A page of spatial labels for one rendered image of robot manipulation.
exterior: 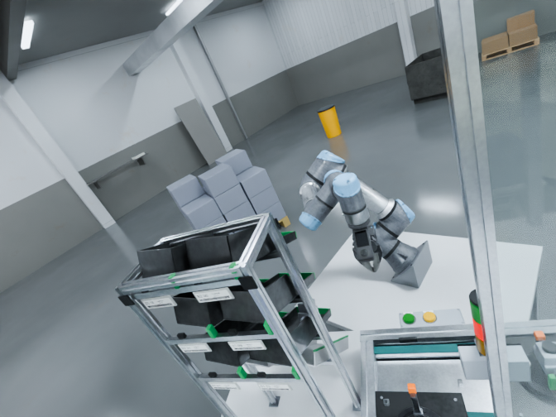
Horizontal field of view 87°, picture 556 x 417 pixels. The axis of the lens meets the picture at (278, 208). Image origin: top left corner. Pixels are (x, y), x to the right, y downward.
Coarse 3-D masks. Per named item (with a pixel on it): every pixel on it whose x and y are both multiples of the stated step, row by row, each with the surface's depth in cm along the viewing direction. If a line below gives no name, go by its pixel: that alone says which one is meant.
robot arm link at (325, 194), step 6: (330, 174) 98; (336, 174) 96; (324, 180) 100; (330, 180) 95; (324, 186) 97; (330, 186) 94; (318, 192) 99; (324, 192) 96; (330, 192) 95; (324, 198) 96; (330, 198) 96; (336, 198) 96; (330, 204) 96
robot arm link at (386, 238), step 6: (378, 222) 141; (378, 228) 138; (384, 228) 136; (378, 234) 137; (384, 234) 136; (390, 234) 135; (378, 240) 137; (384, 240) 136; (390, 240) 136; (396, 240) 137; (384, 246) 136; (390, 246) 136; (384, 252) 137
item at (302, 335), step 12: (324, 312) 97; (288, 324) 94; (300, 324) 78; (312, 324) 84; (300, 336) 78; (312, 336) 83; (276, 348) 74; (300, 348) 77; (264, 360) 77; (276, 360) 74; (288, 360) 72
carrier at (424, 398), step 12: (384, 396) 89; (396, 396) 88; (408, 396) 87; (420, 396) 86; (432, 396) 84; (444, 396) 83; (456, 396) 82; (384, 408) 87; (396, 408) 86; (408, 408) 83; (420, 408) 81; (432, 408) 82; (444, 408) 81; (456, 408) 80
